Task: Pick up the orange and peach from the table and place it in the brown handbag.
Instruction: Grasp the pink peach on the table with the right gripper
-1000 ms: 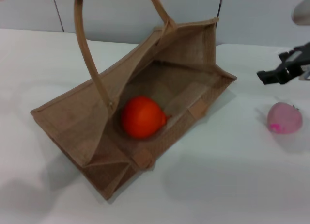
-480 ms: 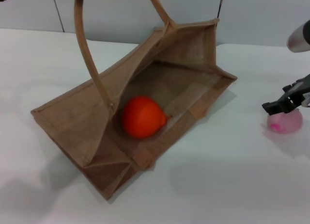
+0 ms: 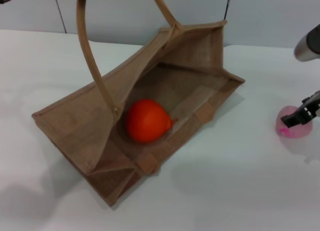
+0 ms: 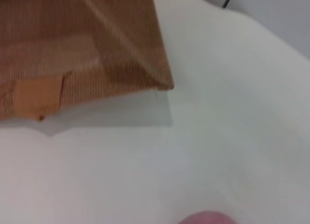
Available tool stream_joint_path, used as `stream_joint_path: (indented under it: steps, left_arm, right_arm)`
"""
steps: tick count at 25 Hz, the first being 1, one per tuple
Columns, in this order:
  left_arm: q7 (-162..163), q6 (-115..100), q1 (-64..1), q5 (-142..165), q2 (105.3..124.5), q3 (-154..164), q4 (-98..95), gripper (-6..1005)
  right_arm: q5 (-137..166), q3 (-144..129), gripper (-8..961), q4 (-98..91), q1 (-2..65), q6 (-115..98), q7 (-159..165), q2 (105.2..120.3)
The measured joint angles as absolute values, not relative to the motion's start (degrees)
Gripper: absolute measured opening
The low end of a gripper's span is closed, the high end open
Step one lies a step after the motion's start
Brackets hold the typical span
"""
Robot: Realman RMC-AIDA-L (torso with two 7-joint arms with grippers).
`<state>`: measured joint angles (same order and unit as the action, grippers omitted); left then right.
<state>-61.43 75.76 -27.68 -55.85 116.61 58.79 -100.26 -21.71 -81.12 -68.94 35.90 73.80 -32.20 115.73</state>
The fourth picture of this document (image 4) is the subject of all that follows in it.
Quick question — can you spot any brown jute handbag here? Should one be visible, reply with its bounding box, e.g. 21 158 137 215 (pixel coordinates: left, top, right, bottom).
0 0 175 122

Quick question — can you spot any pink toy peach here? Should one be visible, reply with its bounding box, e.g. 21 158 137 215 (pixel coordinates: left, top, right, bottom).
177 210 233 224

